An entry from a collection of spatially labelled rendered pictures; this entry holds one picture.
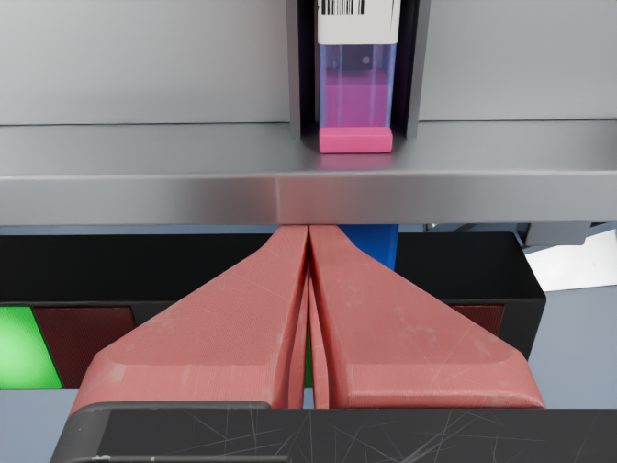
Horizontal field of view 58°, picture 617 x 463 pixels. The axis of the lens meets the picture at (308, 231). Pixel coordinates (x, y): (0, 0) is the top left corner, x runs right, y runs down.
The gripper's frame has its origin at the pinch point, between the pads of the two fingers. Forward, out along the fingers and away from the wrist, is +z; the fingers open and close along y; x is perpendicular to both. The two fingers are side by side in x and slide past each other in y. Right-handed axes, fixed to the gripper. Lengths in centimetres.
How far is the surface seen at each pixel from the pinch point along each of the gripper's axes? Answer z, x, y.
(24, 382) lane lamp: 2.2, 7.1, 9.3
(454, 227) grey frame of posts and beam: 25.6, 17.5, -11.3
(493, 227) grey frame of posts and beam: 17.8, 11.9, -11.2
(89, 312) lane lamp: 2.2, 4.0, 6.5
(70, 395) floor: 42, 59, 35
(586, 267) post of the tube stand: 54, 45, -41
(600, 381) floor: 43, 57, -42
